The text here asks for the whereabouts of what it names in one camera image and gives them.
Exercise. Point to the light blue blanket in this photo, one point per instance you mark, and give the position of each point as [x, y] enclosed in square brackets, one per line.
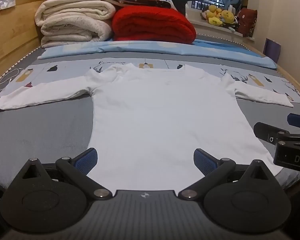
[165, 48]

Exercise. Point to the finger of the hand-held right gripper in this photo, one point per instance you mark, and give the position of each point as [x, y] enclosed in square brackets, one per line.
[265, 130]
[298, 121]

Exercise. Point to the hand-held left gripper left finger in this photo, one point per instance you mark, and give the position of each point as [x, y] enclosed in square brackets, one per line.
[87, 160]

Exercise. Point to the brown plush toy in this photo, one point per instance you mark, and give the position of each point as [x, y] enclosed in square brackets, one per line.
[247, 21]

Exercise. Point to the speckled cream folded quilt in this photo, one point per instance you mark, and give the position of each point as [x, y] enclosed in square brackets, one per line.
[72, 31]

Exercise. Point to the window sill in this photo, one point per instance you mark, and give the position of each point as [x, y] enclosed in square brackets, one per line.
[215, 31]

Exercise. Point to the wooden headboard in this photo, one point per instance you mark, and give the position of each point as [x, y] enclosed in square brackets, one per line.
[12, 35]

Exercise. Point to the dark patterned folded blanket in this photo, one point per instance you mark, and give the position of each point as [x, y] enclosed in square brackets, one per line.
[145, 3]

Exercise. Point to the yellow plush toy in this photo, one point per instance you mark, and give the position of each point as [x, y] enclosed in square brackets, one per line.
[228, 16]
[213, 10]
[214, 21]

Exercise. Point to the red folded blanket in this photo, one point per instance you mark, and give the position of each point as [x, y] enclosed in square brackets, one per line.
[152, 25]

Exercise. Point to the white long-sleeve shirt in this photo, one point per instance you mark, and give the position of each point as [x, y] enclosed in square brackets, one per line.
[165, 117]

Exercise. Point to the wooden bed frame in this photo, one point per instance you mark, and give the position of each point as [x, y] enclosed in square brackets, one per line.
[290, 76]

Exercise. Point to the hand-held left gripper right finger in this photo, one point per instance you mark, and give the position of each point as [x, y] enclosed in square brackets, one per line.
[203, 160]

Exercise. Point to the grey printed bed sheet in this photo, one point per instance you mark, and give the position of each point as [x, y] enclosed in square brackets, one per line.
[40, 130]

